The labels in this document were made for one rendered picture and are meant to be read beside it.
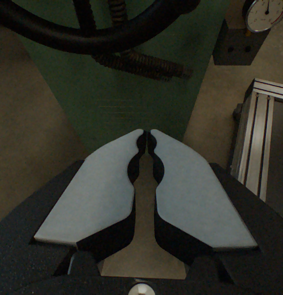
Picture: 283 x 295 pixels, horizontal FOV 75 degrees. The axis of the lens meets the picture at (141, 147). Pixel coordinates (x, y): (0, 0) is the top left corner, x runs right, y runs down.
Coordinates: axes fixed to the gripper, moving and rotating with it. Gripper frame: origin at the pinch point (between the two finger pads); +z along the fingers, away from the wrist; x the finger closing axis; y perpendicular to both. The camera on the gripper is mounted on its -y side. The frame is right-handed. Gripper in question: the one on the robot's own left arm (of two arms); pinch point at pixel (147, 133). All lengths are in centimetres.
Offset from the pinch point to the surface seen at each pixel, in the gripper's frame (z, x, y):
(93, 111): 48, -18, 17
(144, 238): 33, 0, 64
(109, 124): 51, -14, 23
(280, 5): 26.2, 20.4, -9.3
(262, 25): 27.7, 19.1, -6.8
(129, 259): 26, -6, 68
